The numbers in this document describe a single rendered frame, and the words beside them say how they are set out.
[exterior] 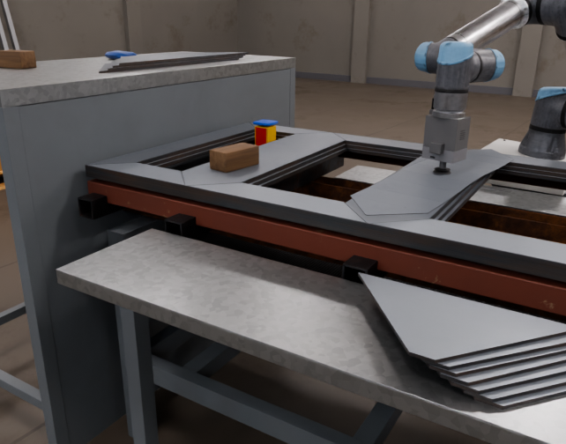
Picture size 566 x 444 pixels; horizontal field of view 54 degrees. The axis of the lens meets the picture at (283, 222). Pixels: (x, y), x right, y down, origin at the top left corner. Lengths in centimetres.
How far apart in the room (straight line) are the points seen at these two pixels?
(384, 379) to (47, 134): 102
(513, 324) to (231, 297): 45
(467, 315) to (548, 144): 123
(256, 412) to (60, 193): 74
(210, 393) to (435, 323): 82
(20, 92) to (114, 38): 903
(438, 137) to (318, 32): 1033
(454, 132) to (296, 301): 60
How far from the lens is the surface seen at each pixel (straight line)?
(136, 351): 126
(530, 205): 184
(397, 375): 81
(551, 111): 204
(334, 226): 109
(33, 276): 153
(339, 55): 1142
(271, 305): 95
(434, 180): 136
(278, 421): 144
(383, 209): 114
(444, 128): 137
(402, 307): 89
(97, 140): 158
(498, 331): 87
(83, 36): 1005
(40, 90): 146
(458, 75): 135
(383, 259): 107
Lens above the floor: 121
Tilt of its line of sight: 20 degrees down
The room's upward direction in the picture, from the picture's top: 1 degrees clockwise
